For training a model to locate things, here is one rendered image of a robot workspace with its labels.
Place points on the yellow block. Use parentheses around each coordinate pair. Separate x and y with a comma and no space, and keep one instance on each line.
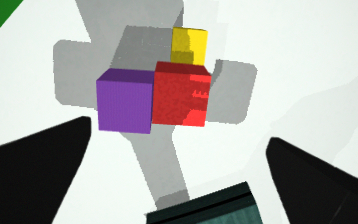
(188,45)

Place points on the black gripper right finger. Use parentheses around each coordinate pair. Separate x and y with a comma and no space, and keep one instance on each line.
(311,190)

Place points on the red block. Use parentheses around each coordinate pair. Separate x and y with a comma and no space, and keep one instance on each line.
(181,93)

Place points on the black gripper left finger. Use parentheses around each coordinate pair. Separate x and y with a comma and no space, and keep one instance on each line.
(37,170)

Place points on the purple block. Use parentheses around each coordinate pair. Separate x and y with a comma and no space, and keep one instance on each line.
(125,100)

